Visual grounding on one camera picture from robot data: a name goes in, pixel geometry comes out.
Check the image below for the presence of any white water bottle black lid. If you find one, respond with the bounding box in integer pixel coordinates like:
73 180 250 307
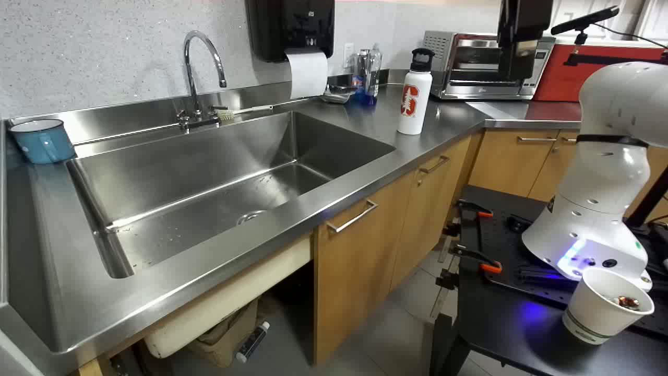
396 46 436 138

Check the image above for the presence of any wooden cabinet door below bottle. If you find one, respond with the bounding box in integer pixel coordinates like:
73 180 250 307
404 134 475 270

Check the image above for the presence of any stainless steel toaster oven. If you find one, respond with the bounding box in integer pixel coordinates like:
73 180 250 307
433 31 560 105

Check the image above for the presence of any metal handle of sink-side door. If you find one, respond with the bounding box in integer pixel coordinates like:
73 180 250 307
326 197 380 235

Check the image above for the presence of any red box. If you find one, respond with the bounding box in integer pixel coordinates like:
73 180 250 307
531 42 668 107

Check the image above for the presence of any metal handle of bottle-side door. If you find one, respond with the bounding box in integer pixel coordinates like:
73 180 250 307
415 153 450 178

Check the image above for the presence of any wooden corner cabinet door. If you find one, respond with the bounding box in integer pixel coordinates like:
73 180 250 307
467 129 563 200

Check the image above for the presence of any black camera on stand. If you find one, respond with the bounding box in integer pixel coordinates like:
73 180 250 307
548 3 622 47

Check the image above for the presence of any black paper towel dispenser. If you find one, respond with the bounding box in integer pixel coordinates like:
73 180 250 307
243 0 335 64

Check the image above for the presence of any wooden cabinet door beside sink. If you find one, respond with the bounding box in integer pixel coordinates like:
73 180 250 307
310 175 412 368

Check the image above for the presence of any metal dish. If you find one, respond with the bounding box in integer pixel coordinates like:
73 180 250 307
323 70 359 107

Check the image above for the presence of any chrome gooseneck faucet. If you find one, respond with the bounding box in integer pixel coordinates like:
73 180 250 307
172 28 241 134

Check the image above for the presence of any orange and black clamp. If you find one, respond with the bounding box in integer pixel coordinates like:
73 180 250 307
454 196 496 225
447 237 504 277

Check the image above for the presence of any clear soap bottle blue liquid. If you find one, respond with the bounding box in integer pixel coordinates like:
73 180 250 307
350 43 385 109

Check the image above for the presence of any stainless steel sink basin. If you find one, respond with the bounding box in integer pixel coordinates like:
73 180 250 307
67 111 396 279

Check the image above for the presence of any white paper towel sheet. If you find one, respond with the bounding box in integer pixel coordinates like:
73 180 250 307
284 50 329 100

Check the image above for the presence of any black robot table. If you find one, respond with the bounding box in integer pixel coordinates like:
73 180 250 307
427 183 668 376

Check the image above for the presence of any white paper cup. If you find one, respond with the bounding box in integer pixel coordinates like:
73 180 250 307
560 265 657 347

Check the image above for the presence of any cream panel under sink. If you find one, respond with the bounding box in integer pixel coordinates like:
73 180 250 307
141 234 313 360

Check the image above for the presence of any tan trash bin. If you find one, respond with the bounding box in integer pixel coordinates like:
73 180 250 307
189 299 260 369

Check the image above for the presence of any metal handle of corner door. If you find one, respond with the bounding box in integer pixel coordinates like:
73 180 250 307
516 134 560 146

